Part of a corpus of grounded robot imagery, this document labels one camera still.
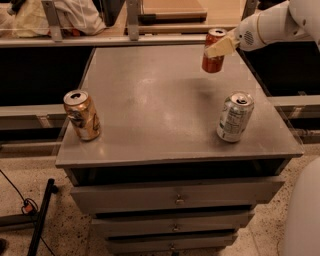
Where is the grey drawer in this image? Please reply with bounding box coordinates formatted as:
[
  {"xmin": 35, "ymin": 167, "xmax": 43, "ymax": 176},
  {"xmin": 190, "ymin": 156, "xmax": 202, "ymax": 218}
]
[
  {"xmin": 92, "ymin": 210, "xmax": 254, "ymax": 237},
  {"xmin": 107, "ymin": 232, "xmax": 237, "ymax": 254},
  {"xmin": 71, "ymin": 177, "xmax": 284, "ymax": 214}
]

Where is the left metal bracket post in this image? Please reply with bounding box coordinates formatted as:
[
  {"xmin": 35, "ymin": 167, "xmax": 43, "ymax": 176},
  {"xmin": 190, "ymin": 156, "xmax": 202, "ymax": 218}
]
[{"xmin": 41, "ymin": 0, "xmax": 63, "ymax": 42}]

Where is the right metal bracket post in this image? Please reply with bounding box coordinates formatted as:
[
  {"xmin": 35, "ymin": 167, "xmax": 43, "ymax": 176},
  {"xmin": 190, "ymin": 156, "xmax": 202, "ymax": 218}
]
[{"xmin": 241, "ymin": 0, "xmax": 258, "ymax": 20}]

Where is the bottom grey drawer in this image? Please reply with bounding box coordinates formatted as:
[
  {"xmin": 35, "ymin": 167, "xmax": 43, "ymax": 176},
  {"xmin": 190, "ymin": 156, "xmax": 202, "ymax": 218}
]
[{"xmin": 107, "ymin": 232, "xmax": 237, "ymax": 254}]

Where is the black metal stand leg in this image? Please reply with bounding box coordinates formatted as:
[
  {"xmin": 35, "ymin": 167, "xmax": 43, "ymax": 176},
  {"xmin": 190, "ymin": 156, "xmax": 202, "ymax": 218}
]
[{"xmin": 27, "ymin": 178, "xmax": 58, "ymax": 256}]

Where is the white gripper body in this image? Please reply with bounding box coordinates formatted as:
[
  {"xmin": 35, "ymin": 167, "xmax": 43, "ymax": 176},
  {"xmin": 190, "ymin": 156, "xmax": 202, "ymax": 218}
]
[{"xmin": 235, "ymin": 14, "xmax": 266, "ymax": 51}]

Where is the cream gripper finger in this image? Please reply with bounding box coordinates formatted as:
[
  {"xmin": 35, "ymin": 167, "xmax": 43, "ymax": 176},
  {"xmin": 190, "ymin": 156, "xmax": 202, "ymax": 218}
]
[{"xmin": 204, "ymin": 35, "xmax": 240, "ymax": 58}]

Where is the wooden board on shelf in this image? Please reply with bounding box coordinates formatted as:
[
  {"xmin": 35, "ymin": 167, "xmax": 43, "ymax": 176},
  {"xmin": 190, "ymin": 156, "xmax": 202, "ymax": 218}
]
[{"xmin": 138, "ymin": 0, "xmax": 207, "ymax": 24}]

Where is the top grey drawer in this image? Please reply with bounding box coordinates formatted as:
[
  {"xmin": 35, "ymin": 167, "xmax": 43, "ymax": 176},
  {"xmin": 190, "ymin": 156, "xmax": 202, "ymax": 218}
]
[{"xmin": 71, "ymin": 177, "xmax": 284, "ymax": 214}]

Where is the red coke can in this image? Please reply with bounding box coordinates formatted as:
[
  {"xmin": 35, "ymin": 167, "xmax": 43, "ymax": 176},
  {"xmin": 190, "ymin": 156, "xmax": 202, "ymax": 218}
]
[{"xmin": 202, "ymin": 28, "xmax": 226, "ymax": 73}]

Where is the black cable with orange plug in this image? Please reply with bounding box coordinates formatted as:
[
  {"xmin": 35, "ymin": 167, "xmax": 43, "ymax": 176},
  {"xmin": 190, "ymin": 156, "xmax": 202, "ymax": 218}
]
[{"xmin": 0, "ymin": 169, "xmax": 58, "ymax": 256}]

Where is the white green soda can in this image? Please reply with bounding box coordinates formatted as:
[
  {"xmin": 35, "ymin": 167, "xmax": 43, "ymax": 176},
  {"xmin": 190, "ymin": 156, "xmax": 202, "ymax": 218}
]
[{"xmin": 217, "ymin": 91, "xmax": 254, "ymax": 143}]

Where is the middle grey drawer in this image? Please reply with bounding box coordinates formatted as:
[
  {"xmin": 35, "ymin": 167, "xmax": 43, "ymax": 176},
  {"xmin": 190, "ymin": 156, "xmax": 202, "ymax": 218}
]
[{"xmin": 92, "ymin": 210, "xmax": 254, "ymax": 237}]

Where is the middle metal bracket post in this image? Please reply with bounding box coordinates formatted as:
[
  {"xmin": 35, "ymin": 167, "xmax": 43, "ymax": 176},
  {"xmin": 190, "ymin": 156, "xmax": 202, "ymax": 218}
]
[{"xmin": 126, "ymin": 0, "xmax": 141, "ymax": 41}]

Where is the orange gold soda can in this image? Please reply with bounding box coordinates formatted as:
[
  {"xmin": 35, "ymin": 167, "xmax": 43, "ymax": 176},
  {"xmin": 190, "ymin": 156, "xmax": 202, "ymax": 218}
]
[{"xmin": 63, "ymin": 90, "xmax": 100, "ymax": 141}]

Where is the metal bracket post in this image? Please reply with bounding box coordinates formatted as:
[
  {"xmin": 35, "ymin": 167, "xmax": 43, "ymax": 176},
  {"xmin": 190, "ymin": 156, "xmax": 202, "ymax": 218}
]
[
  {"xmin": 241, "ymin": 0, "xmax": 258, "ymax": 20},
  {"xmin": 41, "ymin": 0, "xmax": 63, "ymax": 42},
  {"xmin": 126, "ymin": 0, "xmax": 141, "ymax": 41}
]

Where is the white cloth bundle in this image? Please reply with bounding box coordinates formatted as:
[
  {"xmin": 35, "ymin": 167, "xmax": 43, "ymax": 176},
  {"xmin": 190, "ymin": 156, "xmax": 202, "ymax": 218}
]
[{"xmin": 0, "ymin": 0, "xmax": 106, "ymax": 38}]

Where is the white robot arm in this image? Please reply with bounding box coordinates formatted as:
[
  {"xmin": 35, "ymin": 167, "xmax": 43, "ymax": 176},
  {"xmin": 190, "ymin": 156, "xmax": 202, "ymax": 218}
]
[{"xmin": 205, "ymin": 0, "xmax": 320, "ymax": 256}]

